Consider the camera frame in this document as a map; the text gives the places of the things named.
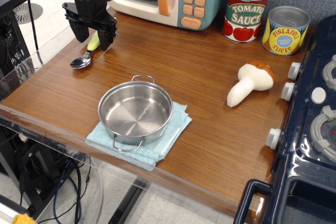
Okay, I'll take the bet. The light blue cloth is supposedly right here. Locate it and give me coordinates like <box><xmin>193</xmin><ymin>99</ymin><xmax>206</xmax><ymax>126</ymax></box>
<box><xmin>86</xmin><ymin>102</ymin><xmax>192</xmax><ymax>171</ymax></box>

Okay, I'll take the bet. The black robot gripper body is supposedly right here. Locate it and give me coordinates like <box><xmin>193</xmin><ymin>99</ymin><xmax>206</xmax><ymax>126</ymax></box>
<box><xmin>62</xmin><ymin>0</ymin><xmax>113</xmax><ymax>30</ymax></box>

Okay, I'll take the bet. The spoon with green handle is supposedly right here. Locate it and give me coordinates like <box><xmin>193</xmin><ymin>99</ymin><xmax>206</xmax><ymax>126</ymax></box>
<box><xmin>68</xmin><ymin>17</ymin><xmax>119</xmax><ymax>69</ymax></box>

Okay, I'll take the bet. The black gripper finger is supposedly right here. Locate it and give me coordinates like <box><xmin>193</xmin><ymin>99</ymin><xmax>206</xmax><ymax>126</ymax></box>
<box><xmin>98</xmin><ymin>29</ymin><xmax>115</xmax><ymax>51</ymax></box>
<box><xmin>69</xmin><ymin>18</ymin><xmax>89</xmax><ymax>42</ymax></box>

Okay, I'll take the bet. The blue floor cable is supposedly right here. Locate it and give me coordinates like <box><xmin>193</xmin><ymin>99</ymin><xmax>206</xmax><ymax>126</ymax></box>
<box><xmin>53</xmin><ymin>159</ymin><xmax>82</xmax><ymax>224</ymax></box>

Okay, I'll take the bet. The dark blue toy stove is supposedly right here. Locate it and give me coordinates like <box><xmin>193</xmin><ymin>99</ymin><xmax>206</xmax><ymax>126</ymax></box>
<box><xmin>234</xmin><ymin>16</ymin><xmax>335</xmax><ymax>223</ymax></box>

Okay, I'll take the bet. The stainless steel pot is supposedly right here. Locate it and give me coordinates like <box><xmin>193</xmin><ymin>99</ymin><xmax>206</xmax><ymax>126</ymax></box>
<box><xmin>98</xmin><ymin>74</ymin><xmax>173</xmax><ymax>152</ymax></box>

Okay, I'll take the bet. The clear acrylic table guard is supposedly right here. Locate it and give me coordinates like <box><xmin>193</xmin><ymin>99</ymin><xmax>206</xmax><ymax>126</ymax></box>
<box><xmin>0</xmin><ymin>0</ymin><xmax>239</xmax><ymax>209</ymax></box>

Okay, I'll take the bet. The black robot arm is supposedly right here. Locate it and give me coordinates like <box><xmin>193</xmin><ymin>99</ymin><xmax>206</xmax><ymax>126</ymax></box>
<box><xmin>62</xmin><ymin>0</ymin><xmax>118</xmax><ymax>50</ymax></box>

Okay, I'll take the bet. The pineapple slices can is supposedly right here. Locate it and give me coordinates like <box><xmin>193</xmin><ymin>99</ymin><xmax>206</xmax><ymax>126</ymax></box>
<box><xmin>262</xmin><ymin>6</ymin><xmax>311</xmax><ymax>56</ymax></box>

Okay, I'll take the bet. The tomato sauce can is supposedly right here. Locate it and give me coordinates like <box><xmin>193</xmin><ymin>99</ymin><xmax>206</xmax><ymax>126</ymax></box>
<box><xmin>223</xmin><ymin>0</ymin><xmax>268</xmax><ymax>42</ymax></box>

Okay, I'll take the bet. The toy mushroom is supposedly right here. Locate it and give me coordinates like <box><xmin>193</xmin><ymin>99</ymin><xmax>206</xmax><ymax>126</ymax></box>
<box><xmin>226</xmin><ymin>61</ymin><xmax>276</xmax><ymax>108</ymax></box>

